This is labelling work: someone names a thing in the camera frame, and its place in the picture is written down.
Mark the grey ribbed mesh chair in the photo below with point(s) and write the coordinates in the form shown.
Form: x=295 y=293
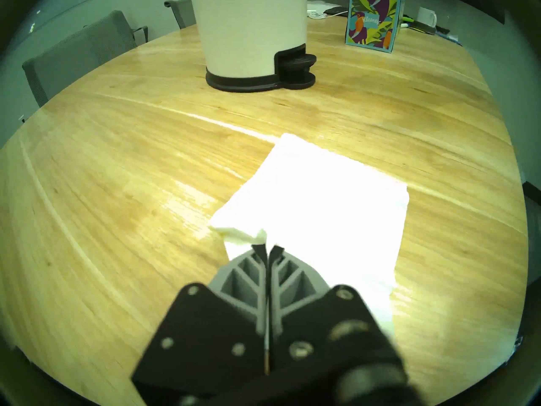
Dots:
x=80 y=54

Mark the white tissue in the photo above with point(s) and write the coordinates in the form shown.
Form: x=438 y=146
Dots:
x=329 y=198

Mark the colourful tissue box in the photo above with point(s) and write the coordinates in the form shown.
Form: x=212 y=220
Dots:
x=372 y=24

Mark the white cloth sheet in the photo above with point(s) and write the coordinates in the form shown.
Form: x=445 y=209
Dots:
x=319 y=4

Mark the white pedal trash bin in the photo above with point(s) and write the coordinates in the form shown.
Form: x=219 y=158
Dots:
x=249 y=33

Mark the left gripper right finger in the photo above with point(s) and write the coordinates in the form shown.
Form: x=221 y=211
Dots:
x=329 y=337

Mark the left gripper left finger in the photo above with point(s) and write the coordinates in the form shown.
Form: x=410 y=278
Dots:
x=203 y=337

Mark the white mug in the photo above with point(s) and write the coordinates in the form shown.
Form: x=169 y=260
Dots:
x=426 y=17

